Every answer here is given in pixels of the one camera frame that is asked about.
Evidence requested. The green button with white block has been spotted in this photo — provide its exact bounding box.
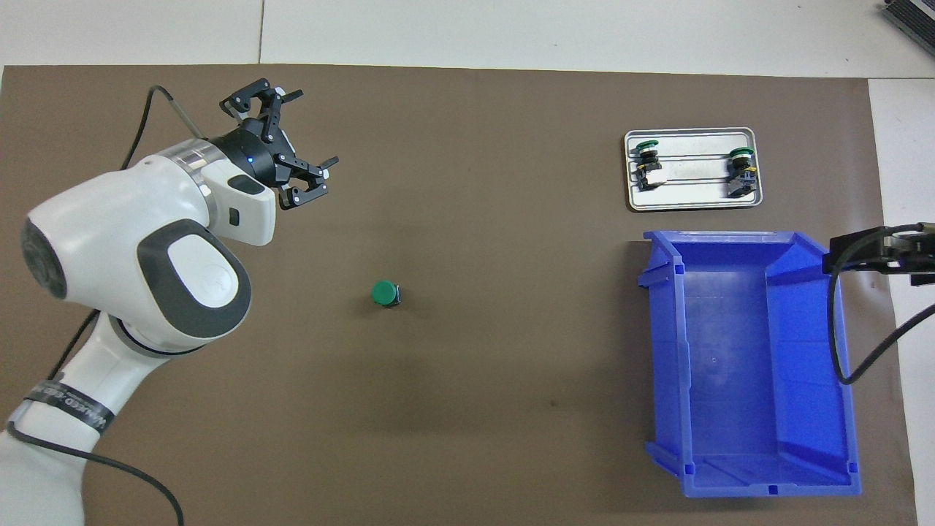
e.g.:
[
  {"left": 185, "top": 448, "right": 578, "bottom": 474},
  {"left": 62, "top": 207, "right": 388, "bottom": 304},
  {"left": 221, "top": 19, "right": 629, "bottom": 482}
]
[{"left": 632, "top": 138, "right": 667, "bottom": 193}]

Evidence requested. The silver metal tray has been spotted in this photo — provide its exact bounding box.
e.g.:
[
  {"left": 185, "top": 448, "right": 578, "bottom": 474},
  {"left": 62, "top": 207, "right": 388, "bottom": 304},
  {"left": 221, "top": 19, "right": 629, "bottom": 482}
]
[{"left": 625, "top": 127, "right": 763, "bottom": 213}]

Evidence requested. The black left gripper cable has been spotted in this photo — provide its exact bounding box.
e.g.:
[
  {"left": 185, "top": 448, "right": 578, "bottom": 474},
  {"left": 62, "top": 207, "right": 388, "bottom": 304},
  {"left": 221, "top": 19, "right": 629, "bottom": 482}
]
[{"left": 0, "top": 85, "right": 203, "bottom": 526}]

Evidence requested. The brown table mat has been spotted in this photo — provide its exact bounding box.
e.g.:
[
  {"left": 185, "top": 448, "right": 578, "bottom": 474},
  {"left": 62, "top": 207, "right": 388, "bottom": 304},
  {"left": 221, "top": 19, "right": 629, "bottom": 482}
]
[{"left": 0, "top": 64, "right": 920, "bottom": 526}]

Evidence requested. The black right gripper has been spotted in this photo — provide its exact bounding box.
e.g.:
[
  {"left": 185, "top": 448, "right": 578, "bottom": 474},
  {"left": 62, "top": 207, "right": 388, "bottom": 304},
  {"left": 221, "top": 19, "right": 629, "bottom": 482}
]
[{"left": 823, "top": 221, "right": 935, "bottom": 286}]

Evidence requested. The green push button switch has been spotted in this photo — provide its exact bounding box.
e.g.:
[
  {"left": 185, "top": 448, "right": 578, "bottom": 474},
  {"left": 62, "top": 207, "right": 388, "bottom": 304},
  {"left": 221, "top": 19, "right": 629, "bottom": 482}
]
[
  {"left": 370, "top": 280, "right": 403, "bottom": 310},
  {"left": 725, "top": 146, "right": 757, "bottom": 199}
]

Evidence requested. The grey ribbed device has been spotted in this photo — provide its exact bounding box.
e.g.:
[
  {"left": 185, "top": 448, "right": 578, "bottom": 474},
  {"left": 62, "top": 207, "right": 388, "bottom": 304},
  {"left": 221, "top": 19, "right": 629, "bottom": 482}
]
[{"left": 879, "top": 0, "right": 935, "bottom": 46}]

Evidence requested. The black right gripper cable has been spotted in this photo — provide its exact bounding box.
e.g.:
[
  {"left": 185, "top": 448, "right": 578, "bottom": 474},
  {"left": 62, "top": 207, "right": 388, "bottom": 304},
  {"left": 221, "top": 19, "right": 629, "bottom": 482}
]
[{"left": 827, "top": 229, "right": 935, "bottom": 386}]

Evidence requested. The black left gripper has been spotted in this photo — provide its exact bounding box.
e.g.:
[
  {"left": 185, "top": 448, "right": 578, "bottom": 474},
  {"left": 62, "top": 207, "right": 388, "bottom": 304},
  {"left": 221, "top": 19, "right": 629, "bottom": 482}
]
[{"left": 212, "top": 78, "right": 341, "bottom": 212}]

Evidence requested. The blue plastic storage bin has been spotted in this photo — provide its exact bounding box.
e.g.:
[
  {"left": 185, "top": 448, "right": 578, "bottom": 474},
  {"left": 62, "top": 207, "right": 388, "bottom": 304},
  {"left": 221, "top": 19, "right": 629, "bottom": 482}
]
[{"left": 637, "top": 229, "right": 863, "bottom": 499}]

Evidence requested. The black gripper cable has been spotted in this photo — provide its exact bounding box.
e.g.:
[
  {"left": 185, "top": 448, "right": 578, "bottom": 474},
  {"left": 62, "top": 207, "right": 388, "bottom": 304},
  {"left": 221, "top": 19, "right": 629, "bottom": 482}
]
[
  {"left": 0, "top": 85, "right": 203, "bottom": 526},
  {"left": 827, "top": 229, "right": 935, "bottom": 386}
]

